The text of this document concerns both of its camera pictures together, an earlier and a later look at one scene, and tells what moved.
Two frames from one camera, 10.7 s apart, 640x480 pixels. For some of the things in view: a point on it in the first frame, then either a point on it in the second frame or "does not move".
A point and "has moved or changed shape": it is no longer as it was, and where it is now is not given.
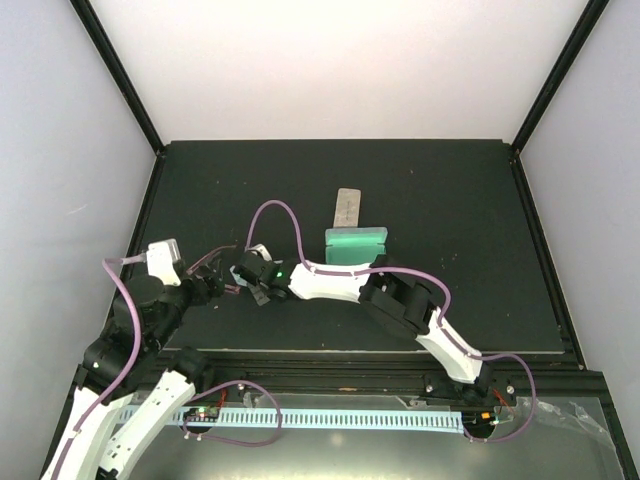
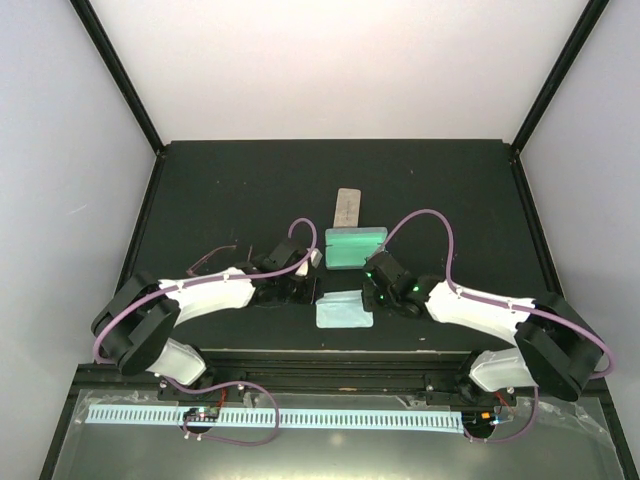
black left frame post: (119, 73) does not move
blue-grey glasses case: (355, 245) does not move
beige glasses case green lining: (347, 207) does not move
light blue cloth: (236, 276) has moved or changed shape
